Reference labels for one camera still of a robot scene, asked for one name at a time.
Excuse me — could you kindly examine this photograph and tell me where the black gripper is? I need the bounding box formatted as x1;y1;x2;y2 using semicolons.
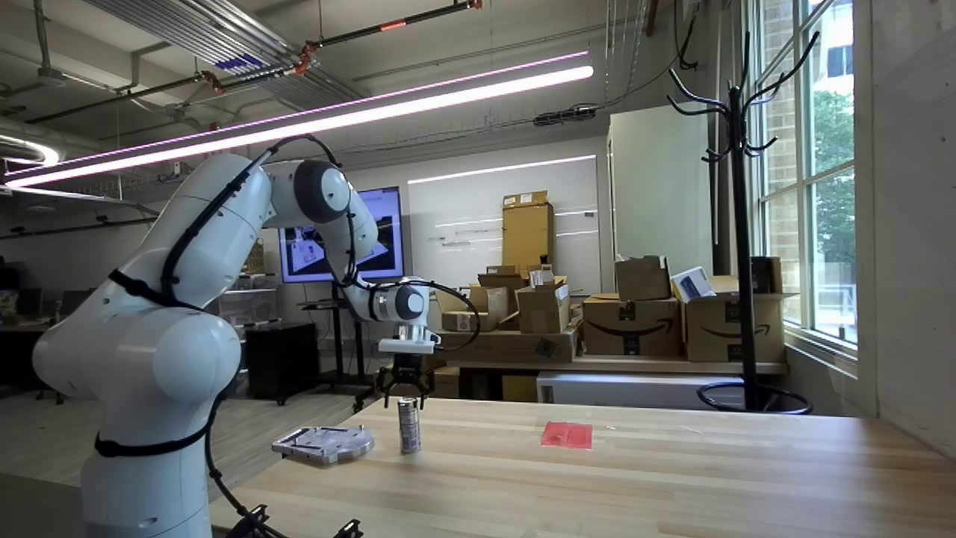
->
380;350;437;411

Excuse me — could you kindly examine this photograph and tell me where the silver and blue drink can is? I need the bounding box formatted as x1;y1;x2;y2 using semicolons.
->
395;396;424;456

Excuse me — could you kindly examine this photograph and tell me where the black rolling TV stand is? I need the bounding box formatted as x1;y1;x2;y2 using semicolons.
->
301;278;380;399

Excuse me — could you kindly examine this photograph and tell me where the long flat cardboard box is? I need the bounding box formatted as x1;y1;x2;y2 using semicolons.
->
439;326;579;368

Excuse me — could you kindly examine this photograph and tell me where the black low cabinet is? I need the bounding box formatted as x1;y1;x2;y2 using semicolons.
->
243;317;327;407

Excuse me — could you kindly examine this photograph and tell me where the large TV screen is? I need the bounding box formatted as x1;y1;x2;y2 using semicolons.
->
277;185;409;286

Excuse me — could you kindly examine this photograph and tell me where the narrow upright cardboard box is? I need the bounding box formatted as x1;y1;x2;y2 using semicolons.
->
515;278;575;338

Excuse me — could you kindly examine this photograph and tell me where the red packet in clear plastic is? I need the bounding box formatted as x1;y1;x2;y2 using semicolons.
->
539;417;599;450

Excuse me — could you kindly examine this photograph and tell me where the tall upright cardboard box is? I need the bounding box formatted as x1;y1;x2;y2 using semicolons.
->
500;188;555;278

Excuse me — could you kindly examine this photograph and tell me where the dark-framed desk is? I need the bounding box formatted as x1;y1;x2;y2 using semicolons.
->
434;353;793;404

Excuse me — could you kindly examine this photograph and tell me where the long white box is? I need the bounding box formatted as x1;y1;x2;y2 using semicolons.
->
536;369;746;411

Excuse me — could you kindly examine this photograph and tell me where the cardboard box with smile logo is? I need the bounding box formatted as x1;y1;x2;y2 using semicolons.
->
578;290;687;360
682;290;793;363

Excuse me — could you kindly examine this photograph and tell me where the plain medium cardboard box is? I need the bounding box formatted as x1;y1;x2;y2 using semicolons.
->
612;253;676;305

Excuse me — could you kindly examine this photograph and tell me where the long ceiling light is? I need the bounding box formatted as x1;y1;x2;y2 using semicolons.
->
4;48;599;193

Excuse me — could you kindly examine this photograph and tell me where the black coat rack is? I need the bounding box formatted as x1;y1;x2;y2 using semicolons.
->
664;27;826;416

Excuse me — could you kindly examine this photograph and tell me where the open-sided cardboard box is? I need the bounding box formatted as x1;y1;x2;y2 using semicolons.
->
746;253;785;296

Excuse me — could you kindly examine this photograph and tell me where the large paned window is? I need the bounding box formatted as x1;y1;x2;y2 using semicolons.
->
743;0;863;353

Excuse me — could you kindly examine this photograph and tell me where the wall whiteboard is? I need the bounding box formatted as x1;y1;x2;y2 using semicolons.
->
406;151;600;297

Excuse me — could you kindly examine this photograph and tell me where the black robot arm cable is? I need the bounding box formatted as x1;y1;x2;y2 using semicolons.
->
92;130;368;538

